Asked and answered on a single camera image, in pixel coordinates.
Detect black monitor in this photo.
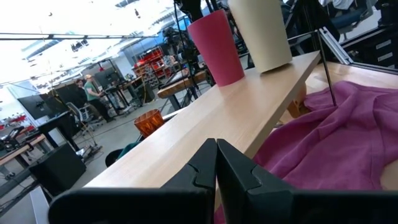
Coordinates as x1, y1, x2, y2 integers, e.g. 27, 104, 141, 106
17, 95, 53, 121

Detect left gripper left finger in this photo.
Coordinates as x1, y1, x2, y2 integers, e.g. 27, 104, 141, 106
48, 138, 218, 224

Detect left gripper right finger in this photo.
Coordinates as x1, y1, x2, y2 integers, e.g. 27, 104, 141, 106
216, 139, 398, 224

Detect beige cup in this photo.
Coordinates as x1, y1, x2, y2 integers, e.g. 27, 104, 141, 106
228, 0, 293, 74

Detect green cloth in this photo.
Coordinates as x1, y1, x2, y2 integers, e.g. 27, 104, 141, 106
116, 141, 142, 160

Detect black equipment case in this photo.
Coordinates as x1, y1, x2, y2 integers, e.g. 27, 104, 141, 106
29, 142, 87, 197

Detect purple cloth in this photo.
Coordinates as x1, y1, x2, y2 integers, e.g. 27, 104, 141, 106
213, 80, 398, 224

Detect red parts bin rack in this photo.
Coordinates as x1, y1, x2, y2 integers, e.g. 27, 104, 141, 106
136, 46, 170, 78

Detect orange patterned glass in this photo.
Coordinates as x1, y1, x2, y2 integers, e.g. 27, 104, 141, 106
133, 108, 165, 139

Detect wooden workbench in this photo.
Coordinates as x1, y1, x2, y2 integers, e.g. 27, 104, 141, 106
157, 70, 208, 110

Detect office chair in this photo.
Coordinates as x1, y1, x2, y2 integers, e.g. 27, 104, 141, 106
67, 101, 96, 131

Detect pink tumbler cup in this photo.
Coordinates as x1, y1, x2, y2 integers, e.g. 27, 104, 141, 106
187, 9, 246, 87

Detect person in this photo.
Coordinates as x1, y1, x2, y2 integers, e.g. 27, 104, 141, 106
74, 78, 88, 97
83, 73, 109, 123

